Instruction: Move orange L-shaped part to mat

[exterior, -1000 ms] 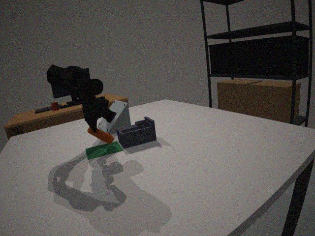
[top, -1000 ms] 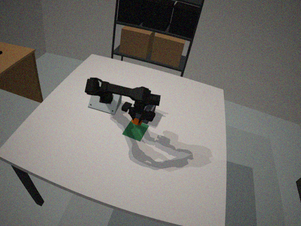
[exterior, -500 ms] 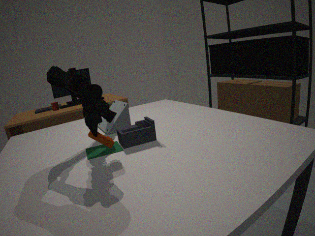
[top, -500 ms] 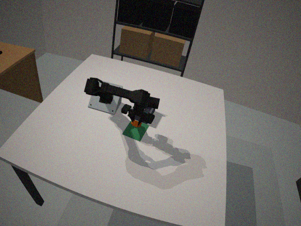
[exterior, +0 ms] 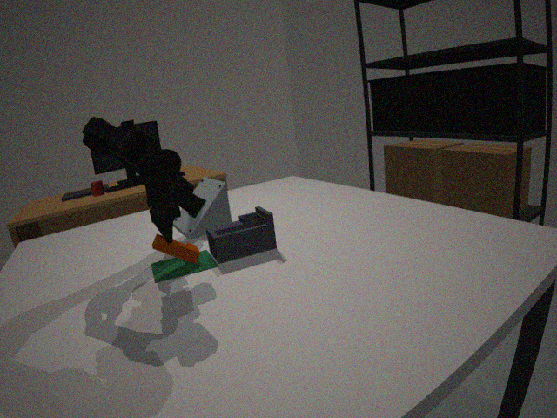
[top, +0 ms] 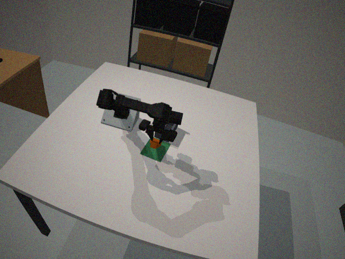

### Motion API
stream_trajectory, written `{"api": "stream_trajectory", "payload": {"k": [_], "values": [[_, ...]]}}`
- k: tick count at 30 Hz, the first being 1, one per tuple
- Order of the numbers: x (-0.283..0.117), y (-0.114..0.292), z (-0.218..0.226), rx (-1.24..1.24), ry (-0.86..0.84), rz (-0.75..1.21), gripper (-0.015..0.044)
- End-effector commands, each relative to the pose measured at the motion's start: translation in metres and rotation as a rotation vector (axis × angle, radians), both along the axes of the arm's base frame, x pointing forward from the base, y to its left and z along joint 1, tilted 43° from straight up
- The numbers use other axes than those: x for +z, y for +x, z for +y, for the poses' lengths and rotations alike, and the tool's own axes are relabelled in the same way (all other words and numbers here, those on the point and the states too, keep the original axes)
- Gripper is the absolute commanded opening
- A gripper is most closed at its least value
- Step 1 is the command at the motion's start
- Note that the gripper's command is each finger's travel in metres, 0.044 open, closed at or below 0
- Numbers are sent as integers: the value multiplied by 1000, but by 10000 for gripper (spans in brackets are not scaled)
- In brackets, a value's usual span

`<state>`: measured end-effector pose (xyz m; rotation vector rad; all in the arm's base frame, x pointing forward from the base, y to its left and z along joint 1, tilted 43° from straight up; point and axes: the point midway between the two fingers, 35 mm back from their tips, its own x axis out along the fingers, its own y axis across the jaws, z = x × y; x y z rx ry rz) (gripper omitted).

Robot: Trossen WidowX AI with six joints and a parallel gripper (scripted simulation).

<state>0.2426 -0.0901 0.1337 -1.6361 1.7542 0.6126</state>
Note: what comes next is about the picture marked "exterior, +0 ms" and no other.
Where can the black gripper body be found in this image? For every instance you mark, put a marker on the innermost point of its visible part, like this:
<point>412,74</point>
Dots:
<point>157,196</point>

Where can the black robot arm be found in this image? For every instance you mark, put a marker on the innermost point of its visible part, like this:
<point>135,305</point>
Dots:
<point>127,144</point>

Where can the orange l-shaped part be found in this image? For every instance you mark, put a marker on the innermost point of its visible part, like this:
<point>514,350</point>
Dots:
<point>188,252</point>

